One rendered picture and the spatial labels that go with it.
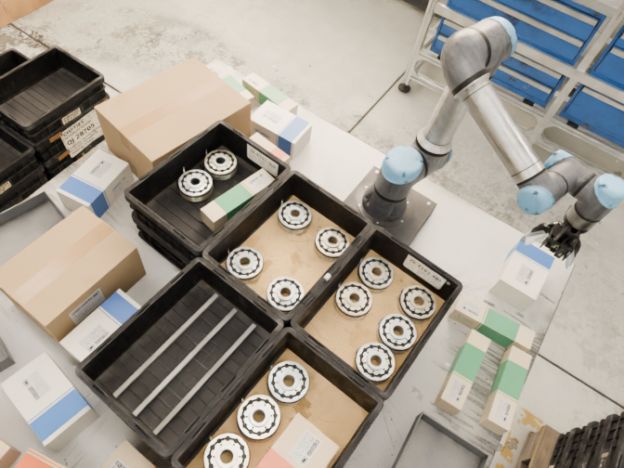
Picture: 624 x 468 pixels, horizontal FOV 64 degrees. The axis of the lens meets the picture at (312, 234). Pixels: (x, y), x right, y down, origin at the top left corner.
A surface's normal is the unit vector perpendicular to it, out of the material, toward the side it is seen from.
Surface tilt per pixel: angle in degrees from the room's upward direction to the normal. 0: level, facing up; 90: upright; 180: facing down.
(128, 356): 0
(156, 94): 0
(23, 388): 0
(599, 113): 90
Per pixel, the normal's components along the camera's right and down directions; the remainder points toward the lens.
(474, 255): 0.11, -0.53
